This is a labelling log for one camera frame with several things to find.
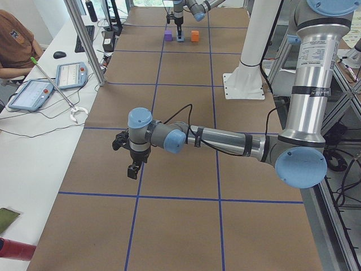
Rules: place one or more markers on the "reacher grabber stick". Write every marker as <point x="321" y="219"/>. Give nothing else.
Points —
<point x="73" y="108"/>

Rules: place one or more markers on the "white camera pedestal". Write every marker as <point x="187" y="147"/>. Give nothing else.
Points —
<point x="245" y="82"/>

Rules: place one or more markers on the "seated person brown shirt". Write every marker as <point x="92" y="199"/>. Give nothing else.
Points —
<point x="18" y="45"/>

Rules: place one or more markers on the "black computer mouse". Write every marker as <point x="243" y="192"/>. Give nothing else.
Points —
<point x="59" y="54"/>

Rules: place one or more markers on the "purple foam block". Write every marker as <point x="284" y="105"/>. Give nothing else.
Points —
<point x="168" y="35"/>

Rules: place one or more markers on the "aluminium frame post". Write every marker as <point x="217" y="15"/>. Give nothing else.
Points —
<point x="80" y="28"/>

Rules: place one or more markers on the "orange foam block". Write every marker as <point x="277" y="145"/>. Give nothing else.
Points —
<point x="195" y="36"/>

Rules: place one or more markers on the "teach pendant tablet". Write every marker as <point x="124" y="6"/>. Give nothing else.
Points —
<point x="32" y="96"/>
<point x="71" y="75"/>

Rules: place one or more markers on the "light blue foam block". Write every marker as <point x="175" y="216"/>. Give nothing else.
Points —
<point x="180" y="37"/>

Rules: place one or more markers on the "red cylinder bottle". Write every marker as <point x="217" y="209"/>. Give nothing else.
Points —
<point x="16" y="250"/>

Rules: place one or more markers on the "green bean bag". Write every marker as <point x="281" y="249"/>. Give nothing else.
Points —
<point x="7" y="217"/>

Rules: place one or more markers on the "front teach pendant tablet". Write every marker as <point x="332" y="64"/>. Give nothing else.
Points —
<point x="32" y="96"/>

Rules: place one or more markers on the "rear teach pendant tablet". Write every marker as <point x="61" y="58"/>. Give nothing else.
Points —
<point x="71" y="75"/>

